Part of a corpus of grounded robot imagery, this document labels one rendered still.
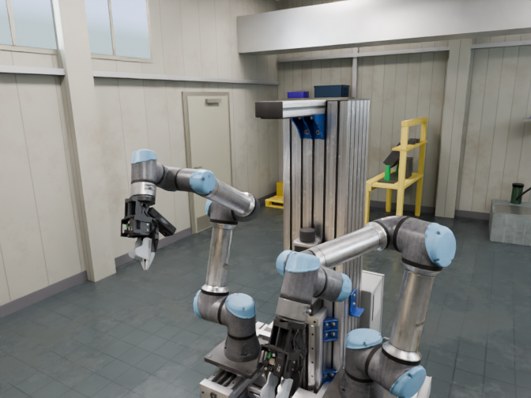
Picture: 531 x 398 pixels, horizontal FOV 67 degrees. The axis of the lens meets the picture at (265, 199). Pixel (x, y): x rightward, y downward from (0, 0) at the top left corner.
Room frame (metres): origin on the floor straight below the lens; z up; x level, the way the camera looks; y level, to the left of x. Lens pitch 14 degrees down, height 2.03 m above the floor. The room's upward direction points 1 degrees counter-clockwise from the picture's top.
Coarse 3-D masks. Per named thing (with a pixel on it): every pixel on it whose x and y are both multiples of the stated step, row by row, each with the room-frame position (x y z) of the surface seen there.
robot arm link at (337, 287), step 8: (328, 272) 0.89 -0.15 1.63; (336, 272) 0.91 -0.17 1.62; (328, 280) 0.87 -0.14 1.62; (336, 280) 0.89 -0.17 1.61; (344, 280) 0.90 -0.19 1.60; (328, 288) 0.86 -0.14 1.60; (336, 288) 0.88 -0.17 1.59; (344, 288) 0.89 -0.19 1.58; (320, 296) 0.87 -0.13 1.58; (328, 296) 0.87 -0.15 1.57; (336, 296) 0.88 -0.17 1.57; (344, 296) 0.90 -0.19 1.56
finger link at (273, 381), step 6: (270, 372) 0.78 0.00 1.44; (270, 378) 0.78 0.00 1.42; (276, 378) 0.78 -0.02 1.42; (270, 384) 0.78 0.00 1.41; (276, 384) 0.78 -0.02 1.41; (264, 390) 0.75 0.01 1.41; (270, 390) 0.77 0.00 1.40; (276, 390) 0.78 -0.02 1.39; (264, 396) 0.75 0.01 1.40; (270, 396) 0.77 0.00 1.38
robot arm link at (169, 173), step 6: (168, 168) 1.28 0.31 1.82; (174, 168) 1.27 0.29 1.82; (168, 174) 1.26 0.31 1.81; (174, 174) 1.25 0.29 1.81; (162, 180) 1.25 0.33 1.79; (168, 180) 1.25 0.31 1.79; (174, 180) 1.24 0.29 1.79; (156, 186) 1.28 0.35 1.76; (162, 186) 1.27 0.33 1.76; (168, 186) 1.26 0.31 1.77; (174, 186) 1.25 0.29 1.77
